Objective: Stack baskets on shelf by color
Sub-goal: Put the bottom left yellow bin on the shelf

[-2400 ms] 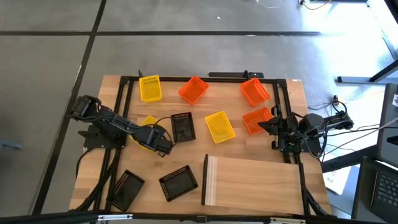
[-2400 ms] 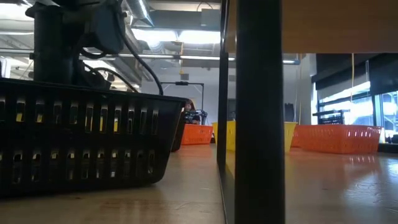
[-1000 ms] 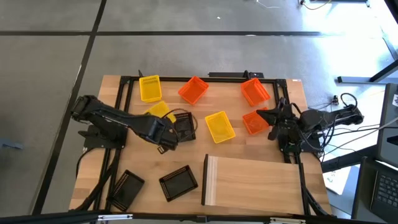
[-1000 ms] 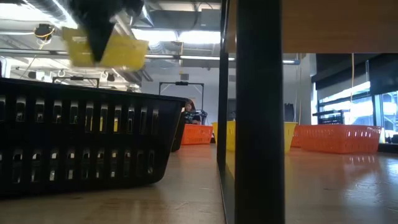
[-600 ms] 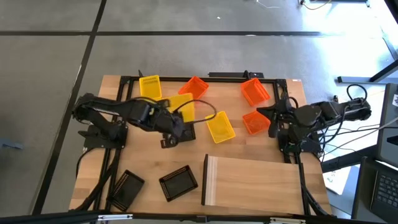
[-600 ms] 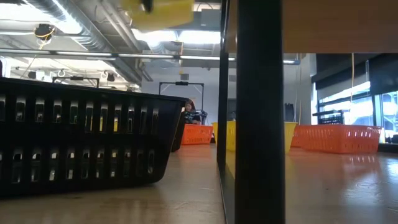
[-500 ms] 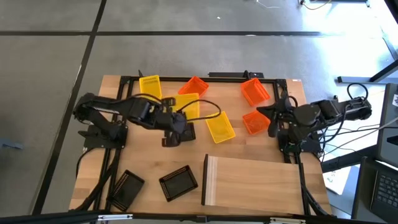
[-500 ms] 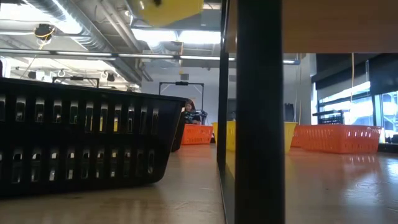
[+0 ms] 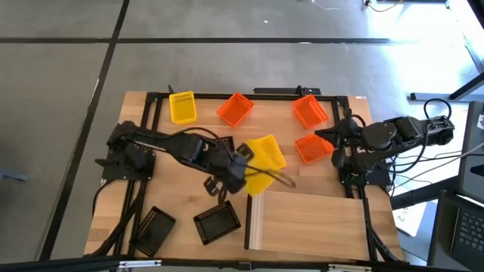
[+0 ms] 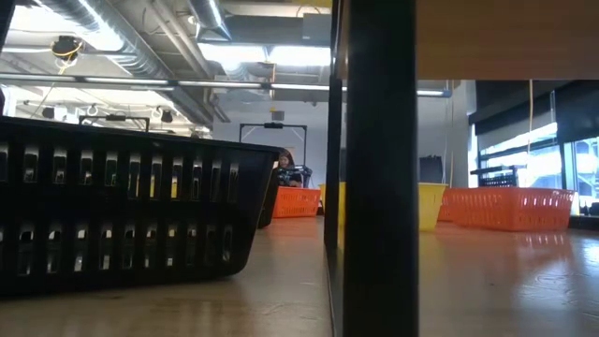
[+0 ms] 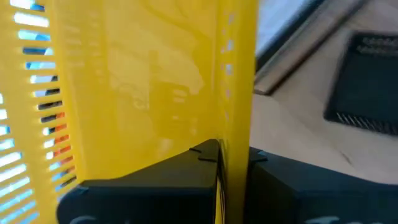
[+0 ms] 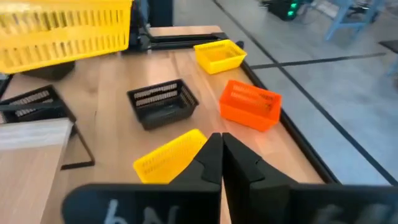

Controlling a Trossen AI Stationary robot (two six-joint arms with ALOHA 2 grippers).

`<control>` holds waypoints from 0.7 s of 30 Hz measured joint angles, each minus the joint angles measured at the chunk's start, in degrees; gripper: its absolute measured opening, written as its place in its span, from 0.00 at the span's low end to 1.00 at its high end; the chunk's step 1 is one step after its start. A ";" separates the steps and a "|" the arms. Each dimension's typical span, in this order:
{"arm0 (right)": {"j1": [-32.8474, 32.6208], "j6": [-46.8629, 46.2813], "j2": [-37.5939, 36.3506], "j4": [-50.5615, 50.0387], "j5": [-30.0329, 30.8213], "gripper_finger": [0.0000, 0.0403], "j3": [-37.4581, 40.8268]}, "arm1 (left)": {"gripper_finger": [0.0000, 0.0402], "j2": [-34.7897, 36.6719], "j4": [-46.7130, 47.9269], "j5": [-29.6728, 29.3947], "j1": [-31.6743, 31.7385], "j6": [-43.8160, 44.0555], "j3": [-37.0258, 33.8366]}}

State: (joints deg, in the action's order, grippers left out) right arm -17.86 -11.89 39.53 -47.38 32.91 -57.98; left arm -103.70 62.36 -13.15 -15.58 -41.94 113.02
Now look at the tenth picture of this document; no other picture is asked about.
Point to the black plastic perforated basket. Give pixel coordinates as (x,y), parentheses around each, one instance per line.
(269,206)
(140,210)

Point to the yellow plastic perforated basket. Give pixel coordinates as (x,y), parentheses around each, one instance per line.
(430,206)
(174,192)

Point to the black background robot arm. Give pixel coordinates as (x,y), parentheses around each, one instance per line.
(302,172)

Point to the wooden shelf with black legs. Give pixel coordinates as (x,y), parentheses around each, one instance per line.
(379,187)

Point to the person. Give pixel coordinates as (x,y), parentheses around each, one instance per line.
(286,161)

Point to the bright ceiling light panel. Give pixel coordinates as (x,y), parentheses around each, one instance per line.
(281,55)

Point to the long linear ceiling light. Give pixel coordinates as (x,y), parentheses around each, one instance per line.
(215,84)

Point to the black rectangular panel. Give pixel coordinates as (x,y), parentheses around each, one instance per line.
(430,169)

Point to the black ceiling spotlight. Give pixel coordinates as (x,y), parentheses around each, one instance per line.
(166,116)
(48,112)

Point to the black crate by window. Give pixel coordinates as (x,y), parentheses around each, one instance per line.
(496,169)

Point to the black perforated crate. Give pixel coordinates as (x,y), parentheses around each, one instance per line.
(500,182)

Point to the dark window blind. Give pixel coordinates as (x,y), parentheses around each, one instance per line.
(510,100)

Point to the black gantry frame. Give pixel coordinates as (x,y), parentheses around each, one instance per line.
(273,125)

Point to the grey wall box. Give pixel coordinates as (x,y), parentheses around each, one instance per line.
(277,115)

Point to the narrow silver spiral duct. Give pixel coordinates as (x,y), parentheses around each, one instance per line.
(210,16)

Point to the wide silver spiral duct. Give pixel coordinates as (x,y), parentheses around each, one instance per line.
(135,56)

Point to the black aluminium table frame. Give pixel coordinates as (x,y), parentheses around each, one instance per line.
(585,224)

